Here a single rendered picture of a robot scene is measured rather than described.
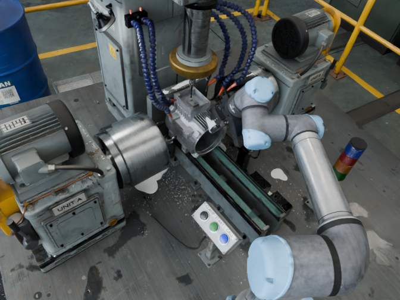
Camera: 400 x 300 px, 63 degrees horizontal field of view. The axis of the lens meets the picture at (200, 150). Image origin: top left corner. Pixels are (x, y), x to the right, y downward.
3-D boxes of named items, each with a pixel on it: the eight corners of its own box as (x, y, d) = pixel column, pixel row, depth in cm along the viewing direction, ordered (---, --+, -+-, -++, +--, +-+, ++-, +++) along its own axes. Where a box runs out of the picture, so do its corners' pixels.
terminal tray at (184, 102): (172, 106, 139) (173, 93, 134) (193, 98, 144) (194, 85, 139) (188, 124, 134) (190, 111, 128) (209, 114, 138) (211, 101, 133)
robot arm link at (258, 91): (252, 100, 85) (250, 71, 88) (233, 114, 95) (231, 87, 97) (278, 104, 88) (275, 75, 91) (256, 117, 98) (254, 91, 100)
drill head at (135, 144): (67, 175, 131) (51, 133, 112) (146, 138, 148) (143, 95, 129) (96, 221, 120) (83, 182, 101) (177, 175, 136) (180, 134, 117)
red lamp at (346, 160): (336, 158, 122) (340, 150, 119) (345, 151, 125) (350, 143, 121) (349, 169, 119) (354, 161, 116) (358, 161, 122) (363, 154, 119)
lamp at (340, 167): (331, 165, 125) (336, 158, 122) (340, 159, 128) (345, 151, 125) (343, 176, 123) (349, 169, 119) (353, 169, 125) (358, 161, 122)
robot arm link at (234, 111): (259, 108, 100) (239, 118, 96) (250, 113, 104) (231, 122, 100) (246, 86, 100) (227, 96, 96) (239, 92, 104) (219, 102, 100)
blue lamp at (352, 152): (340, 150, 119) (346, 142, 115) (350, 143, 121) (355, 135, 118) (354, 161, 116) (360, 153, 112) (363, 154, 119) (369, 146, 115)
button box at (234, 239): (197, 216, 114) (190, 215, 110) (211, 202, 114) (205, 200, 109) (228, 255, 106) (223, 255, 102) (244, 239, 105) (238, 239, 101)
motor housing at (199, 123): (164, 135, 149) (164, 103, 135) (197, 119, 158) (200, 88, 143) (190, 163, 140) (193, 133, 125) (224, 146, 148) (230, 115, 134)
